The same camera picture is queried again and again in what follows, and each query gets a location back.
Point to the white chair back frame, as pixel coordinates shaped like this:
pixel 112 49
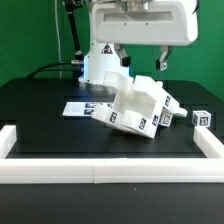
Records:
pixel 119 84

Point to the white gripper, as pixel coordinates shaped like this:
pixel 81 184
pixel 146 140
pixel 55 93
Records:
pixel 145 22

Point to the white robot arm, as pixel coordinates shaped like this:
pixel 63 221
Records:
pixel 102 58

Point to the white marker sheet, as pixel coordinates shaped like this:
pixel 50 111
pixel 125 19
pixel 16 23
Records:
pixel 83 109

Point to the white U-shaped fence frame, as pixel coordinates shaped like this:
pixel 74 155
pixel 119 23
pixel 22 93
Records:
pixel 210 168

